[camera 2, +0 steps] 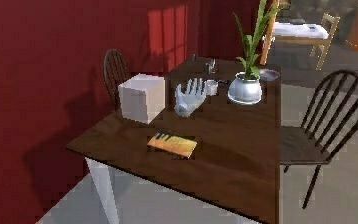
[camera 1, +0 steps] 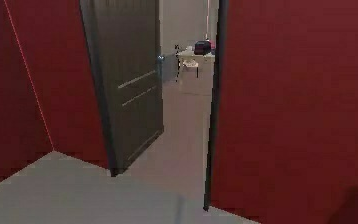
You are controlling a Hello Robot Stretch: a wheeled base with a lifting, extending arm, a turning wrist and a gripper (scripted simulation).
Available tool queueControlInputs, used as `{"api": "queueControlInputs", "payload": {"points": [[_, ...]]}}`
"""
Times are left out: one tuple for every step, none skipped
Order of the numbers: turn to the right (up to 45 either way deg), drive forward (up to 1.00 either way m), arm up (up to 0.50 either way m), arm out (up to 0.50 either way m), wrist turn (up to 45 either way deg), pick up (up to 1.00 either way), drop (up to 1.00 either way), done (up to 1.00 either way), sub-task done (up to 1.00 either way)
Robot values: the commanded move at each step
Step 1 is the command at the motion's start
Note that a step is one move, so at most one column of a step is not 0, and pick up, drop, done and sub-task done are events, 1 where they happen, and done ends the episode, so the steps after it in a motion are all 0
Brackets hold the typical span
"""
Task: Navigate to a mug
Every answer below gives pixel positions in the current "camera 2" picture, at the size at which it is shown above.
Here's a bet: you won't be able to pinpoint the white cube box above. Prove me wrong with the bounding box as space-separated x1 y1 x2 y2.
117 73 166 125

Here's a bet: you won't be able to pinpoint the black spindle-back chair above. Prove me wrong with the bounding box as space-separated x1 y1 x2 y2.
280 69 358 210
102 48 129 112

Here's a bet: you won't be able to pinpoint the green plant in silver pot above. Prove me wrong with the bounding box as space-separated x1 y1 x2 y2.
227 0 283 106

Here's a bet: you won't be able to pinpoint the grey plate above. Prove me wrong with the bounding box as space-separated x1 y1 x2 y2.
258 68 281 82

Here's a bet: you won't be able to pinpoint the small white mug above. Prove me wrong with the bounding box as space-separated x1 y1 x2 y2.
205 79 219 97

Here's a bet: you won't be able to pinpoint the dark wooden table white legs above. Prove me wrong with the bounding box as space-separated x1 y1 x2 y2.
65 56 283 224

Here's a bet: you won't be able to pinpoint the orange book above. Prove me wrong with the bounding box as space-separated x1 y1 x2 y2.
146 132 199 160

